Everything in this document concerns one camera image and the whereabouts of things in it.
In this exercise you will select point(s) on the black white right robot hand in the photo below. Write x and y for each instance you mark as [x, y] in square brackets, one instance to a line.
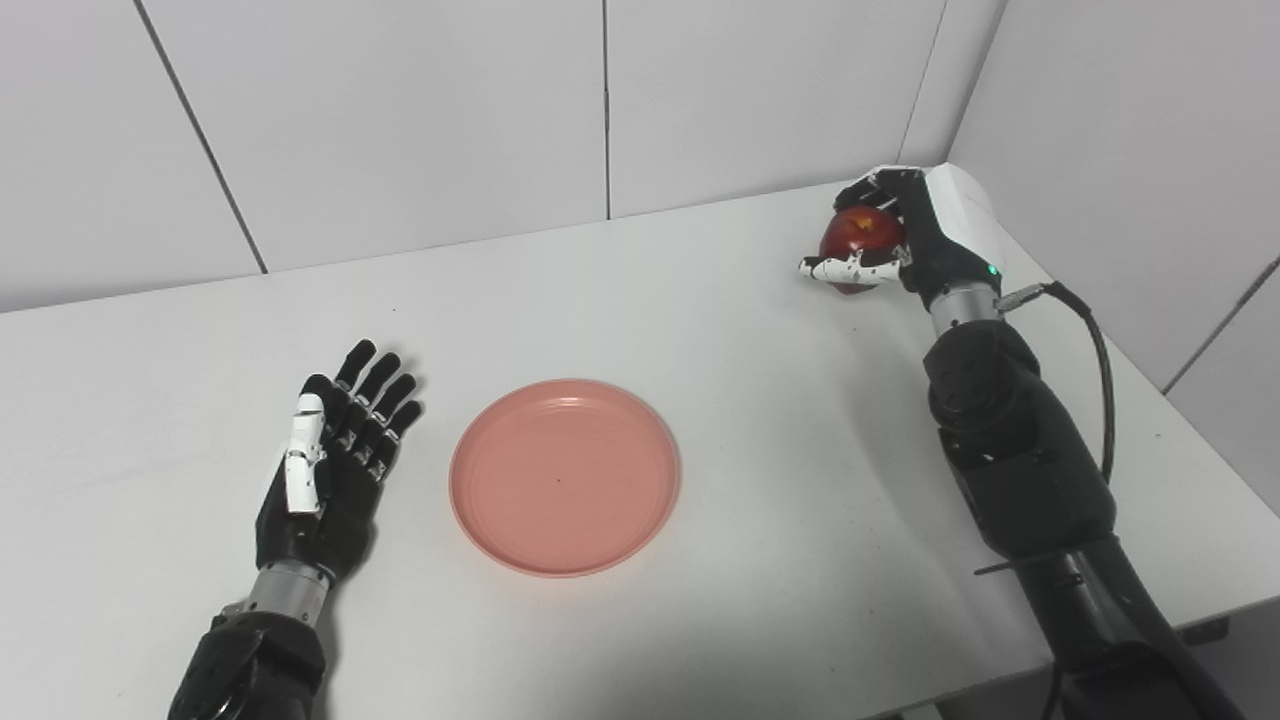
[950, 240]

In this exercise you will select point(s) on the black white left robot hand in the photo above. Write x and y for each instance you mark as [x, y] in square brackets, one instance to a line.
[335, 520]

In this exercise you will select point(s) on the red apple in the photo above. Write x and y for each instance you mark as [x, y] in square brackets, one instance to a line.
[858, 235]

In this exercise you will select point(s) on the pink round plate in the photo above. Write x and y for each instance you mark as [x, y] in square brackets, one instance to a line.
[565, 478]

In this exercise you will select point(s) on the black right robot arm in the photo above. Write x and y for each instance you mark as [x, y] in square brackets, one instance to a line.
[1020, 450]

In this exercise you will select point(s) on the black table bracket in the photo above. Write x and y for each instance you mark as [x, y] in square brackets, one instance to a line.
[1205, 632]

